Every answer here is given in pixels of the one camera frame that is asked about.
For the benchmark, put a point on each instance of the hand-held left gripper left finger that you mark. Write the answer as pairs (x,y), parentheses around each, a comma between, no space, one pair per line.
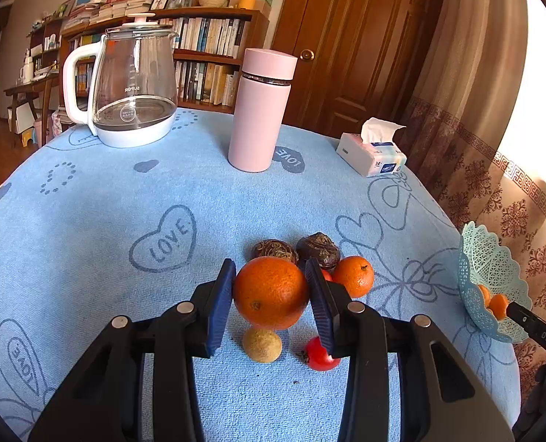
(222,306)

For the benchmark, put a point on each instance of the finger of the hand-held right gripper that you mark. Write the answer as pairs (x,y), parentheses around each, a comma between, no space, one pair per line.
(535,327)

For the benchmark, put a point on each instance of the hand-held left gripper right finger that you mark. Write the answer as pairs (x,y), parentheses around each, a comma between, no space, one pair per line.
(321,308)

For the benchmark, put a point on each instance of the large orange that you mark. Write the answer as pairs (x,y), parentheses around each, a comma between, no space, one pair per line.
(270,292)

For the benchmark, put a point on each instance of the light blue lattice basket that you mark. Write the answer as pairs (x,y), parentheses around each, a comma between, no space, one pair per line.
(473,262)

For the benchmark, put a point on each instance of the small tangerine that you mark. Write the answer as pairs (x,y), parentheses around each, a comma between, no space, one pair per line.
(353,276)

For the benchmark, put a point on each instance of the tan round longan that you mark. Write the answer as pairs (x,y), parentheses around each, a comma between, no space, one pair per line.
(262,345)

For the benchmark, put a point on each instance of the dark water chestnut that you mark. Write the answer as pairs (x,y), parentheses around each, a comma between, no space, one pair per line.
(318,248)
(273,249)

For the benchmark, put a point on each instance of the blue heart print tablecloth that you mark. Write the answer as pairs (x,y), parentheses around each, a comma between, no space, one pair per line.
(162,193)

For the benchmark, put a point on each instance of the soft tissue pack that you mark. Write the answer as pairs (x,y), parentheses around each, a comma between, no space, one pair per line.
(374,154)

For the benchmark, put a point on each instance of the patterned beige curtain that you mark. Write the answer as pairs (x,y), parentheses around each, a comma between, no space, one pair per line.
(475,170)

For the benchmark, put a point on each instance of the pink thermos bottle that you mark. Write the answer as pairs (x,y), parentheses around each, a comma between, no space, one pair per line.
(259,115)

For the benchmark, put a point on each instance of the row of upright books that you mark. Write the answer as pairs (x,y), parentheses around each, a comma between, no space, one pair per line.
(208,34)
(204,83)

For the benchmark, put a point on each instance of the brass door knob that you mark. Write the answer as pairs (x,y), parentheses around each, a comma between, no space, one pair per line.
(306,55)

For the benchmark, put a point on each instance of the brown wooden door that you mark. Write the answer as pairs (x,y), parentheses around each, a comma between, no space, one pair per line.
(360,46)

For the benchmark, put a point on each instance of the white storage box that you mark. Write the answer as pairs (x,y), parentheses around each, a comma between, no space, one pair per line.
(22,117)

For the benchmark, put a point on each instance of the wooden desk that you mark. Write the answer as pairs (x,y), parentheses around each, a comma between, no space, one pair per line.
(29,86)

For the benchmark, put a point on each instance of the wooden bookshelf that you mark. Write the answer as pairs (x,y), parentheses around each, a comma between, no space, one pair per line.
(199,11)

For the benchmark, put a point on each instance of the yellow cup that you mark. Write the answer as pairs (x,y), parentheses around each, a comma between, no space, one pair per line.
(246,1)

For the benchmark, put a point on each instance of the white bottle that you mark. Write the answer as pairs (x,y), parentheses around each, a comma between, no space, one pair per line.
(26,68)

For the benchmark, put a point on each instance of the low stack of books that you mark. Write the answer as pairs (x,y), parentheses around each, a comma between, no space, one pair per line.
(93,14)

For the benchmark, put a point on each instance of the small wooden shelf unit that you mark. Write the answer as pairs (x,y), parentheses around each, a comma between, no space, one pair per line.
(42,32)

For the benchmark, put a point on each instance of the small picture frame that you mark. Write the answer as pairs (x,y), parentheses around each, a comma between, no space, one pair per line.
(160,0)

